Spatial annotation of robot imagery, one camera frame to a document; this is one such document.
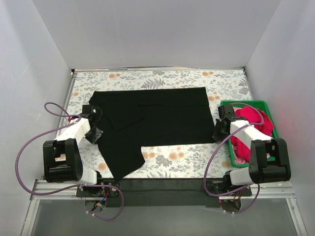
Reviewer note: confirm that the aluminium frame rail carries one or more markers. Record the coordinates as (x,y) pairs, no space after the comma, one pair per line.
(188,185)

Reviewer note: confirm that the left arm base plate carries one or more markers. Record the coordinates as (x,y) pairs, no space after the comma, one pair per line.
(93,192)

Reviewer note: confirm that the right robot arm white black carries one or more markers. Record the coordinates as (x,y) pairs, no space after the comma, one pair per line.
(249,130)

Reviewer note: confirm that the red t shirt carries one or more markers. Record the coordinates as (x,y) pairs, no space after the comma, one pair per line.
(252,116)

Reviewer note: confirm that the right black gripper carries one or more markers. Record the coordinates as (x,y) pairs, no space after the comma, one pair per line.
(219,132)

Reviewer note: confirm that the black t shirt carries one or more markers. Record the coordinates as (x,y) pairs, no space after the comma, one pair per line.
(134,119)

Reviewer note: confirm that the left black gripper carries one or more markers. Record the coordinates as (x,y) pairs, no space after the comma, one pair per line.
(95,134)

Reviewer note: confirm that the green plastic bin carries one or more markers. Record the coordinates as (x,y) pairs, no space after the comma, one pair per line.
(260,105)

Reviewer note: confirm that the floral table mat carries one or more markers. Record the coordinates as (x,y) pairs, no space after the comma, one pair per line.
(183,161)

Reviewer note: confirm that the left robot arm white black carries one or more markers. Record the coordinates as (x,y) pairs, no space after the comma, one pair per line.
(62,159)

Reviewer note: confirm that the pink t shirt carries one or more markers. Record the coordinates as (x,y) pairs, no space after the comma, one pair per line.
(240,161)

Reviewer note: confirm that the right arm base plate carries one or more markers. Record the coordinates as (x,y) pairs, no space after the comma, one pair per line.
(216,186)

